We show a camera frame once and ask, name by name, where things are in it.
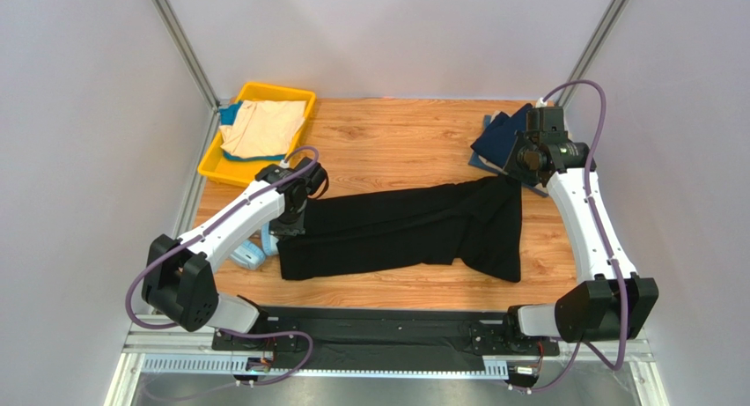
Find black t shirt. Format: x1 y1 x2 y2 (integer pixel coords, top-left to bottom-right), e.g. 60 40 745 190
278 175 522 283

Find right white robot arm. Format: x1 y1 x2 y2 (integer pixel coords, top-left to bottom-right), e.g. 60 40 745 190
504 107 658 343

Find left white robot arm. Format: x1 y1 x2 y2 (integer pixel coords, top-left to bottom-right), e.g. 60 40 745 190
140 158 327 333

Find folded navy t shirt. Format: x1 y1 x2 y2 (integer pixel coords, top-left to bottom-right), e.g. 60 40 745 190
470 103 533 169

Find light blue headphones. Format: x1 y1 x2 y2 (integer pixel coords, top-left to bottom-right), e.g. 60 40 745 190
229 223 279 270

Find cream t shirt in tray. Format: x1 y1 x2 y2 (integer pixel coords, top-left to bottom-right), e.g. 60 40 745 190
219 100 306 158

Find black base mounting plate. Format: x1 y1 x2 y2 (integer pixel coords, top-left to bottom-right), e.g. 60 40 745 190
212 306 560 372

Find teal t shirt in tray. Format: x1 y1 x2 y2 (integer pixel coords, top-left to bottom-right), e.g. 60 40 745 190
219 100 285 162

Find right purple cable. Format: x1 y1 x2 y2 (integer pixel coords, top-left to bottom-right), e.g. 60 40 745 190
506 79 631 394

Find aluminium frame rail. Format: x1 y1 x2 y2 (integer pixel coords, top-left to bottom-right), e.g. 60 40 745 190
151 0 221 234

